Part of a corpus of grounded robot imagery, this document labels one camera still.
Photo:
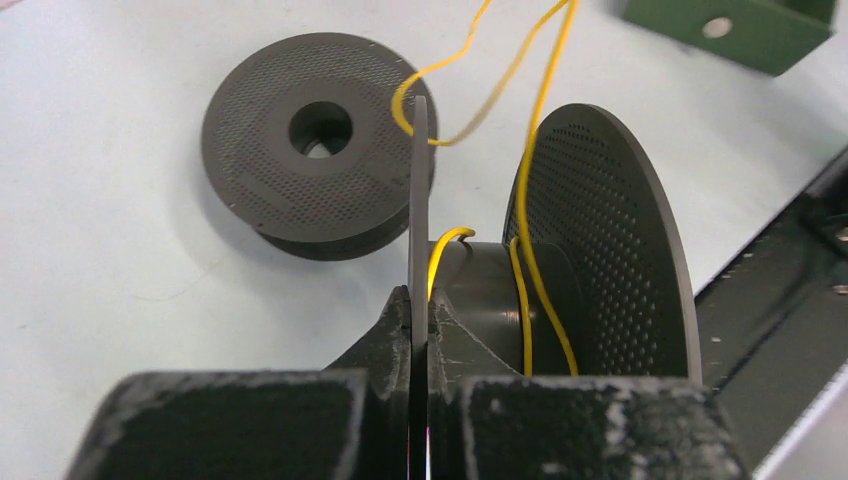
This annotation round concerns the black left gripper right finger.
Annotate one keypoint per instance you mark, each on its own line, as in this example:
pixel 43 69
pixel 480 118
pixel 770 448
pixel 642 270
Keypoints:
pixel 488 422

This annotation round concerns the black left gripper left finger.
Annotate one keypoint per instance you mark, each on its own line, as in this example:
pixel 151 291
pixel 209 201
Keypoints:
pixel 346 421

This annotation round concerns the dark grey spool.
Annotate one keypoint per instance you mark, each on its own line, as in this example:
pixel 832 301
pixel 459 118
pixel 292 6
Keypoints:
pixel 617 297
pixel 299 142

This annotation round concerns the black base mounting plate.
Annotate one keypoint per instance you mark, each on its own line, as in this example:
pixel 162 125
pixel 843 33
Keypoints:
pixel 773 322

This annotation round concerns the green tray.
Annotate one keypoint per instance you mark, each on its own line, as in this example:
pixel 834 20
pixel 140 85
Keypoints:
pixel 767 36

